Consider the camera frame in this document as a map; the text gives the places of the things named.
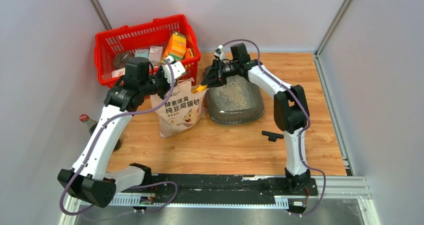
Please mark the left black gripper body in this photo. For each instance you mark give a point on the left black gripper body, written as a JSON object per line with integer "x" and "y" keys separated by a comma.
{"x": 159, "y": 84}

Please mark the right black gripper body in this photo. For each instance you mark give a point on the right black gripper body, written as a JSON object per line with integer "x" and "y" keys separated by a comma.
{"x": 226, "y": 70}

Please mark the yellow plastic scoop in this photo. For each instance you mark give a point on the yellow plastic scoop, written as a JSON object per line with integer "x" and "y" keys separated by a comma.
{"x": 200, "y": 88}

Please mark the cat litter bag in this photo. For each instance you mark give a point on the cat litter bag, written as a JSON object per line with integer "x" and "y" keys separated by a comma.
{"x": 182, "y": 111}

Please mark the black bag clip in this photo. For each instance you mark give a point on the black bag clip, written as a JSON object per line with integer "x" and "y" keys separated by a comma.
{"x": 272, "y": 136}

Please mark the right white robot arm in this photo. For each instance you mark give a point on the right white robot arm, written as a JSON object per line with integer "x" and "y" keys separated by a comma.
{"x": 290, "y": 109}

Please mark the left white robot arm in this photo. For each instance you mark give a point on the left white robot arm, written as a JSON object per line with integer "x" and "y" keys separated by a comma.
{"x": 88, "y": 180}

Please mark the pink small box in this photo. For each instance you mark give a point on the pink small box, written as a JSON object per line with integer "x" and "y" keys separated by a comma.
{"x": 155, "y": 54}

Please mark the grey plastic litter box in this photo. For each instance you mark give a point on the grey plastic litter box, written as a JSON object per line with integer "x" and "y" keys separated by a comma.
{"x": 237, "y": 102}

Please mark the teal small box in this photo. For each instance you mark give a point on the teal small box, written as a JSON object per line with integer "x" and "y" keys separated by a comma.
{"x": 141, "y": 53}

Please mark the white pink flat box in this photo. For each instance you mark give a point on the white pink flat box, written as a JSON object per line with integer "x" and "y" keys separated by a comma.
{"x": 118, "y": 72}

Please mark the orange sponge pack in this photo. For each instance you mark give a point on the orange sponge pack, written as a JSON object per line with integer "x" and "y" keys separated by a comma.
{"x": 176, "y": 47}

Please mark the brown round disc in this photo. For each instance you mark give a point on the brown round disc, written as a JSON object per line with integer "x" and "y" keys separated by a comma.
{"x": 120, "y": 59}

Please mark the red plastic shopping basket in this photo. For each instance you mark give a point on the red plastic shopping basket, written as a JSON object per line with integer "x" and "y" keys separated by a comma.
{"x": 130, "y": 38}

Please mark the cola bottle red cap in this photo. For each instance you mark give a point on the cola bottle red cap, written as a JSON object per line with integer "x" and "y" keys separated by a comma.
{"x": 90, "y": 123}

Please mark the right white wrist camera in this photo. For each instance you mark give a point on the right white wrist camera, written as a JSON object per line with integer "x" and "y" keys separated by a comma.
{"x": 219, "y": 53}

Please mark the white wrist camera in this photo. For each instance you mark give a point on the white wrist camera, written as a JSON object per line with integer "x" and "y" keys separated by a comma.
{"x": 219, "y": 53}
{"x": 173, "y": 69}

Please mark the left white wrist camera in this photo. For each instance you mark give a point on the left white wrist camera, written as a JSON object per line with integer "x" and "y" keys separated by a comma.
{"x": 173, "y": 69}

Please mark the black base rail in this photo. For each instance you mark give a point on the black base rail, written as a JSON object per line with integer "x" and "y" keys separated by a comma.
{"x": 225, "y": 190}

